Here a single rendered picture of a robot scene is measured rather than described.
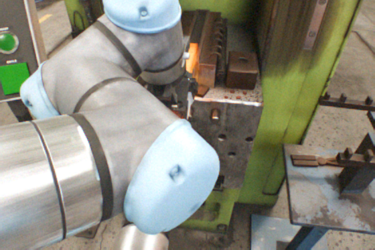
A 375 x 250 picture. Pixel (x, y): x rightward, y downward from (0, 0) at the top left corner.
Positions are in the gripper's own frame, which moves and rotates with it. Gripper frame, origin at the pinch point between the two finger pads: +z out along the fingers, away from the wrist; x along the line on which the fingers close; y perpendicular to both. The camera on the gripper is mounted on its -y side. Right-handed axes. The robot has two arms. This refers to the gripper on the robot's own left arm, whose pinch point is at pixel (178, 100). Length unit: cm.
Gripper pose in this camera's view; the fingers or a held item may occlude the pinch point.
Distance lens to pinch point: 57.7
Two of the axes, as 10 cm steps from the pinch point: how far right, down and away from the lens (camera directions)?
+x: 9.9, 0.9, -1.1
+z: 0.7, 3.4, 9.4
